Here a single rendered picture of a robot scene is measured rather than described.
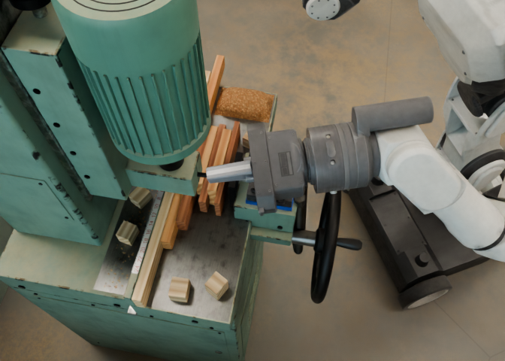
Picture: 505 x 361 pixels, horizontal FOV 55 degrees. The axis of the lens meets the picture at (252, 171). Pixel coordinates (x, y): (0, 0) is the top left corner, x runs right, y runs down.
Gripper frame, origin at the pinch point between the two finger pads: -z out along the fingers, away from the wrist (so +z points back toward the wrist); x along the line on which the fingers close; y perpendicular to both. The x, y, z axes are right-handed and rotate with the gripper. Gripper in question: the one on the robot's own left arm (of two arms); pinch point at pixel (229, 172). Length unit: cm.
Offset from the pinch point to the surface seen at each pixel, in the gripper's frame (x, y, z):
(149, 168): 11.1, -28.2, -17.8
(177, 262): -6.1, -41.4, -16.7
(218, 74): 41, -51, -4
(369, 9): 135, -181, 74
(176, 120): 10.4, -4.6, -7.4
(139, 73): 12.6, 7.2, -9.3
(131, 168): 11.8, -27.9, -21.5
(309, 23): 128, -175, 39
